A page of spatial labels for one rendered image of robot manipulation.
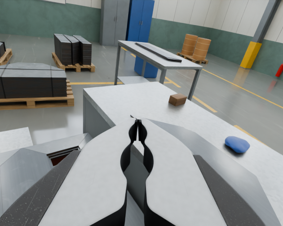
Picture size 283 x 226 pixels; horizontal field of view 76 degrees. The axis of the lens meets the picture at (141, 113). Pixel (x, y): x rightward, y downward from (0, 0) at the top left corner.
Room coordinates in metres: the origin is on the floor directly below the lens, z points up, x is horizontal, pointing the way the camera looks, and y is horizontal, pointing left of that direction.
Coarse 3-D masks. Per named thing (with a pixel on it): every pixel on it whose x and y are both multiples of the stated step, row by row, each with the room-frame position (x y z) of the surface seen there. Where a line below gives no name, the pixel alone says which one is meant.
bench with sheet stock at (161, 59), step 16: (128, 48) 3.25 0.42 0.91; (144, 48) 3.30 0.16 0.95; (160, 48) 3.63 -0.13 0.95; (144, 64) 4.00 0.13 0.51; (160, 64) 2.43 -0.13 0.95; (176, 64) 2.57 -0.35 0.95; (192, 64) 2.77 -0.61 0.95; (128, 80) 3.57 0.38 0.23; (144, 80) 3.75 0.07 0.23; (160, 80) 2.37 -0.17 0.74
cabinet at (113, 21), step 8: (104, 0) 7.77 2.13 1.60; (112, 0) 7.91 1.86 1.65; (120, 0) 8.07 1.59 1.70; (128, 0) 8.24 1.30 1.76; (104, 8) 7.76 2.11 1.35; (112, 8) 7.92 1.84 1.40; (120, 8) 8.09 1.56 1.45; (128, 8) 8.26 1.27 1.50; (104, 16) 7.77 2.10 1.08; (112, 16) 7.94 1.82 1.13; (120, 16) 8.10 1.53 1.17; (104, 24) 7.78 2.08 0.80; (112, 24) 7.95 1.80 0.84; (120, 24) 8.12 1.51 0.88; (104, 32) 7.79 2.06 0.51; (112, 32) 7.96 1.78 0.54; (120, 32) 8.14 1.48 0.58; (104, 40) 7.80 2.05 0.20; (112, 40) 7.97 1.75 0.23
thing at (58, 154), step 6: (66, 150) 0.69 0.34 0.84; (72, 150) 0.70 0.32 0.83; (48, 156) 0.63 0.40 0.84; (54, 156) 0.64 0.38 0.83; (60, 156) 0.66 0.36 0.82; (0, 186) 0.43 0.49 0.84; (0, 192) 0.41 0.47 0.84; (0, 198) 0.39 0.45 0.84; (0, 204) 0.37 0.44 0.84; (0, 210) 0.35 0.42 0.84; (0, 216) 0.33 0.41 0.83
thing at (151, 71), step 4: (136, 56) 5.05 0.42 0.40; (136, 60) 5.02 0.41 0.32; (140, 60) 4.81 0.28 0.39; (136, 64) 4.99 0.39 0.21; (140, 64) 4.78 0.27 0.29; (148, 64) 4.60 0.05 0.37; (136, 68) 4.96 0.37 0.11; (140, 68) 4.74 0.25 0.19; (148, 68) 4.61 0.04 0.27; (152, 68) 4.67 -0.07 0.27; (156, 68) 4.73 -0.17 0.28; (140, 72) 4.71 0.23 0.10; (148, 72) 4.62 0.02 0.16; (152, 72) 4.68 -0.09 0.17; (156, 72) 4.74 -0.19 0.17; (144, 76) 4.57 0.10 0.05; (148, 76) 4.63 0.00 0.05; (152, 76) 4.69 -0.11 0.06; (156, 76) 4.75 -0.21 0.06
